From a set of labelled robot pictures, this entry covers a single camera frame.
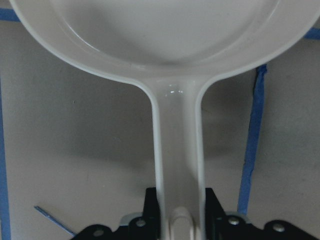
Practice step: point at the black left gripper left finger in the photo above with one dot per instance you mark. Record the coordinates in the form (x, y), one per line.
(144, 227)

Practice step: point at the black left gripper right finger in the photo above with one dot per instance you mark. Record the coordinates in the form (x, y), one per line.
(220, 225)

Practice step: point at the beige plastic dustpan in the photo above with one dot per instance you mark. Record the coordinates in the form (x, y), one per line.
(173, 50)

